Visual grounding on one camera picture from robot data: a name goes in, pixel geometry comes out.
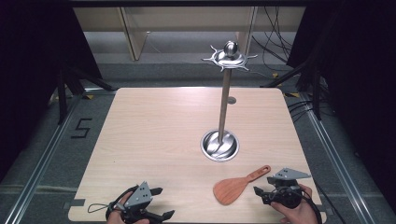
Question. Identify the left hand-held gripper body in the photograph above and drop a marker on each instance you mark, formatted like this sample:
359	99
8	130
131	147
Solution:
140	196

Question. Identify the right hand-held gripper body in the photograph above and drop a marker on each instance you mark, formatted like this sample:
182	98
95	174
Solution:
288	194

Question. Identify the wooden rice spatula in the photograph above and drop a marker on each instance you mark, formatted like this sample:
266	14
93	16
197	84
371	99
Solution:
229	190

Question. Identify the silver metal utensil rack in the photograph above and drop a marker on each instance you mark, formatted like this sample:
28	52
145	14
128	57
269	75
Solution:
219	146

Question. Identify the person's right hand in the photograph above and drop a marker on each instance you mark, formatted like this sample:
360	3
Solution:
303	211

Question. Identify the person's left hand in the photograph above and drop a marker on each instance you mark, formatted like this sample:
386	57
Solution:
116	214

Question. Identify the black tape strip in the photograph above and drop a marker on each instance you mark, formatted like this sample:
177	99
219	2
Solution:
74	203

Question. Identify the yellow black tape piece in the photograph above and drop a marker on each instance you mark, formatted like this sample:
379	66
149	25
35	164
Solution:
89	97
292	94

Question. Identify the black tripod stand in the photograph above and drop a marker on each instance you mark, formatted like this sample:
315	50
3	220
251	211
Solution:
317	99
62	99

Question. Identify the dark curtain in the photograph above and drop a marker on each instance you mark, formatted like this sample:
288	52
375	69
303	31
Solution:
364	77
28	77

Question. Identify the light wooden shelf unit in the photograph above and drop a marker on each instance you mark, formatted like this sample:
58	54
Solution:
134	34

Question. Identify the metal floor rail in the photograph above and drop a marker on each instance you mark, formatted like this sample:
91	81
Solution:
37	174
336	161

